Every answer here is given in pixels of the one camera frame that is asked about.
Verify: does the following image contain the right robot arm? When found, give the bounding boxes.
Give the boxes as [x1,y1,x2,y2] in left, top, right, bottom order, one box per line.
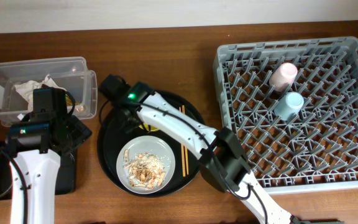
[99,75,300,224]

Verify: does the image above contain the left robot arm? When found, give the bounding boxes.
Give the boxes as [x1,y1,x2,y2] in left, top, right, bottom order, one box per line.
[2,87,92,223]

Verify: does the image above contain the food scraps on plate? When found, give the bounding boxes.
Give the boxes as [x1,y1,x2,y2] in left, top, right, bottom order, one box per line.
[123,149,166,190]

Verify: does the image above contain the light blue plastic cup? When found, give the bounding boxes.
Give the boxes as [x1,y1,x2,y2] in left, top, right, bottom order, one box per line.
[273,92,304,121]

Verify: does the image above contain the white tissue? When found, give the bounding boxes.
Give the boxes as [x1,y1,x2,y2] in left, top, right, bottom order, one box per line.
[14,75,66,111]

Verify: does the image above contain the round black serving tray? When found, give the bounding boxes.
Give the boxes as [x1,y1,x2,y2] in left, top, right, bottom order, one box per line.
[96,90,207,198]

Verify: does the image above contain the grey plate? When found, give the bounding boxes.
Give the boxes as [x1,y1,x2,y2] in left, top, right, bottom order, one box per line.
[116,136,175,196]

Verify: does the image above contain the grey plastic dishwasher rack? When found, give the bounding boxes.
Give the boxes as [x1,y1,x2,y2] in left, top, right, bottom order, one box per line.
[213,37,358,194]

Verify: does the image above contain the wooden chopstick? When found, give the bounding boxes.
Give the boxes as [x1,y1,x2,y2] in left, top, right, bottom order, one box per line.
[179,105,186,177]
[181,105,190,176]

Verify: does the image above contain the black rectangular tray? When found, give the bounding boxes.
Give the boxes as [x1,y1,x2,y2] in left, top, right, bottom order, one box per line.
[0,141,77,200]

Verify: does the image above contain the yellow small plate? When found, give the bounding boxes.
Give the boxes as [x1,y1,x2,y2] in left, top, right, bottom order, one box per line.
[139,123,158,132]

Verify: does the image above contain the clear plastic waste bin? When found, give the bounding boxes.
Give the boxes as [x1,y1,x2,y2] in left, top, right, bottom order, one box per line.
[0,57,98,126]

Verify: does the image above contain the pink plastic cup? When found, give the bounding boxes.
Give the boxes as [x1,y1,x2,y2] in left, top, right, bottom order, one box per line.
[268,63,298,92]

